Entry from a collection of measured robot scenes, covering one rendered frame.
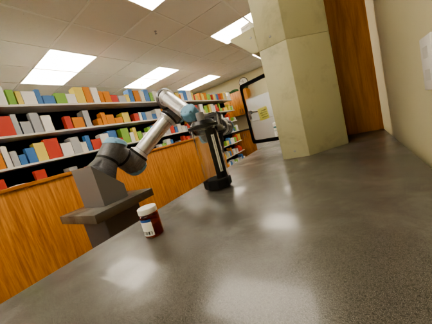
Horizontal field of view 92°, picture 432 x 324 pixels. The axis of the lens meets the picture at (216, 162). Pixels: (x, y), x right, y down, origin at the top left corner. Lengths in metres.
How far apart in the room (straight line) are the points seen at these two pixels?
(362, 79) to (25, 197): 2.43
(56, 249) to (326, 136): 2.22
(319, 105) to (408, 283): 0.78
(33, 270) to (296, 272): 2.19
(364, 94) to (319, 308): 1.13
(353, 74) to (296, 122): 0.46
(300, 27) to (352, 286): 0.91
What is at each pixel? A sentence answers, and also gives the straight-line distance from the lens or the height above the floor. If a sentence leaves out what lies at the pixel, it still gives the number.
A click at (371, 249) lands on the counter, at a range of 0.36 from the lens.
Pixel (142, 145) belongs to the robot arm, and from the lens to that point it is 1.29.
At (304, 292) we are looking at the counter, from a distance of 0.29.
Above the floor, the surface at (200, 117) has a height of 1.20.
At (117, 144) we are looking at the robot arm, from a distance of 1.22.
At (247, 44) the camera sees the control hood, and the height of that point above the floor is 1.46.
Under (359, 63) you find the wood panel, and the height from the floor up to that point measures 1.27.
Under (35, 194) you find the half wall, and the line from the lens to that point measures 2.30.
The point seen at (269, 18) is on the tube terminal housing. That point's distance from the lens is 1.02.
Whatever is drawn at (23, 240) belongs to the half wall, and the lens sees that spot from 2.30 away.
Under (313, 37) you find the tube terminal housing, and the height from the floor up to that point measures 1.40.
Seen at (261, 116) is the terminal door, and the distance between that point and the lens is 1.38.
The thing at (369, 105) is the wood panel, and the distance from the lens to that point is 1.30.
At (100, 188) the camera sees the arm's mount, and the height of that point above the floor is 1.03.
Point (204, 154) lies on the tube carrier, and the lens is 0.71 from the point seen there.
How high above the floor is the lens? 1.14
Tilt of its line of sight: 8 degrees down
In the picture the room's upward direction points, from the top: 15 degrees counter-clockwise
